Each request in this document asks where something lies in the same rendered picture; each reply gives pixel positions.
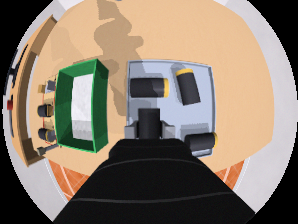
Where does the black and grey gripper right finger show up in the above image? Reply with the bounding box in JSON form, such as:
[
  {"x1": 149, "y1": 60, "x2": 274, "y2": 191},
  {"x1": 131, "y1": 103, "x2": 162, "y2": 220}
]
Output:
[{"x1": 160, "y1": 120, "x2": 176, "y2": 139}]

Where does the black battery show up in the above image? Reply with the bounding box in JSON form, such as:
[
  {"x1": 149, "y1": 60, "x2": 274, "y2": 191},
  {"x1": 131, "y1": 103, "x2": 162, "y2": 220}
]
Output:
[
  {"x1": 38, "y1": 128, "x2": 53, "y2": 142},
  {"x1": 36, "y1": 104, "x2": 52, "y2": 118},
  {"x1": 175, "y1": 69, "x2": 201, "y2": 106},
  {"x1": 130, "y1": 78, "x2": 169, "y2": 98},
  {"x1": 138, "y1": 108, "x2": 160, "y2": 139},
  {"x1": 184, "y1": 132, "x2": 218, "y2": 152}
]

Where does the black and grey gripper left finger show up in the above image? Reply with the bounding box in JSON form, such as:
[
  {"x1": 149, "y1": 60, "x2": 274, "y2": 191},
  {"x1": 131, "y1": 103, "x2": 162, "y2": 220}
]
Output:
[{"x1": 124, "y1": 120, "x2": 139, "y2": 139}]

